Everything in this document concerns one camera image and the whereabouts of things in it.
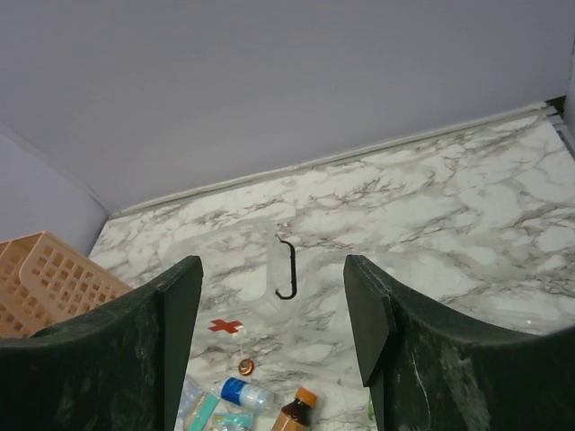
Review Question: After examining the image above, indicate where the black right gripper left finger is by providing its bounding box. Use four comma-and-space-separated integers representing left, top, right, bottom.
1, 256, 203, 430

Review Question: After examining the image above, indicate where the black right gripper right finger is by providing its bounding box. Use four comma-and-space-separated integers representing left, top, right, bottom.
343, 255, 574, 430

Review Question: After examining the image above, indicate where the cotton swab pack teal header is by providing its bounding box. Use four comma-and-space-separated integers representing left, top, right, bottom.
174, 377, 219, 431

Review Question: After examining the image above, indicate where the brown bottle orange cap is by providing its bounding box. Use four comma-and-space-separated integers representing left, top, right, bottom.
271, 387, 318, 431

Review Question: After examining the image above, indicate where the small green packet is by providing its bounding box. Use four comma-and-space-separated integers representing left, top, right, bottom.
367, 392, 375, 421

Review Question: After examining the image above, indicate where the orange plastic file organizer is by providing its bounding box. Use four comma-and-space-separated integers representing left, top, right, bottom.
1, 231, 132, 339

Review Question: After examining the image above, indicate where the small orange round tin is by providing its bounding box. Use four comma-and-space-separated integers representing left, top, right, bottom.
237, 358, 255, 376

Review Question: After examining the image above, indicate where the clear box lid black handle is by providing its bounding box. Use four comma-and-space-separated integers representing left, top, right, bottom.
190, 219, 361, 385

